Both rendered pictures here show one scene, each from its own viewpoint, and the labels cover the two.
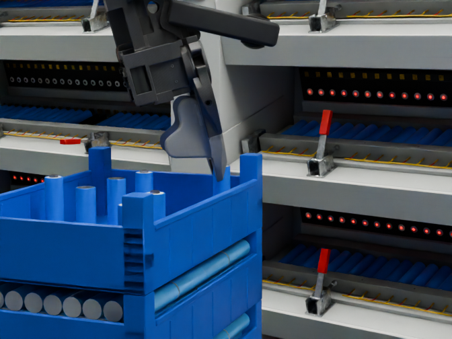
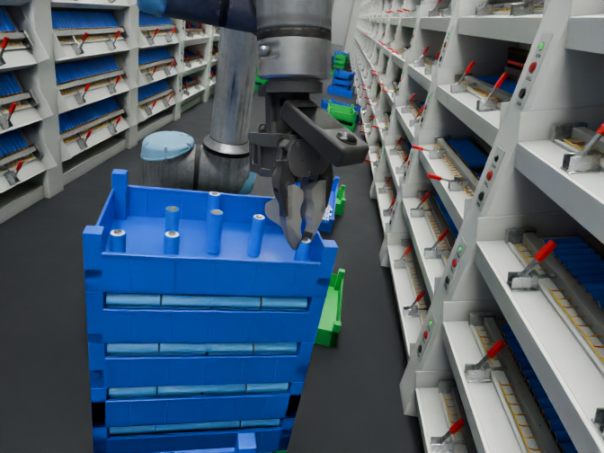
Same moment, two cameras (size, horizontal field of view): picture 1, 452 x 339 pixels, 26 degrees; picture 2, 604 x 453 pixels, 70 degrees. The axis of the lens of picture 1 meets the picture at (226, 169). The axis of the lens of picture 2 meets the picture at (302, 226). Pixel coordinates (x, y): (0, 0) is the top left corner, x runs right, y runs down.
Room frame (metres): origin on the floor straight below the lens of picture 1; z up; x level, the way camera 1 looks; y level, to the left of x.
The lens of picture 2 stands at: (0.70, -0.40, 0.82)
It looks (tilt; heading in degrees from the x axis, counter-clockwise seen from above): 26 degrees down; 53
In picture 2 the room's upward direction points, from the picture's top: 12 degrees clockwise
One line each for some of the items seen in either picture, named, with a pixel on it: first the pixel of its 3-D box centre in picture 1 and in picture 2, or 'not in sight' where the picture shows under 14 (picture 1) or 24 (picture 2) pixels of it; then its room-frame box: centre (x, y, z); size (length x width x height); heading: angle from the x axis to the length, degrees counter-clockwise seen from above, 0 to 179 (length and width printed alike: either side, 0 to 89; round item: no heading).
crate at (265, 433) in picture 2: not in sight; (198, 389); (0.93, 0.11, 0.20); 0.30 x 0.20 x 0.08; 160
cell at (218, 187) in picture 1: (221, 194); (300, 259); (1.02, 0.00, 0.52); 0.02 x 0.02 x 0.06
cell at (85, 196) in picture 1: (86, 222); (171, 229); (0.88, 0.13, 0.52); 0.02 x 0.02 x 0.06
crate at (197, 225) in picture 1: (116, 207); (215, 229); (0.93, 0.11, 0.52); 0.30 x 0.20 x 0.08; 160
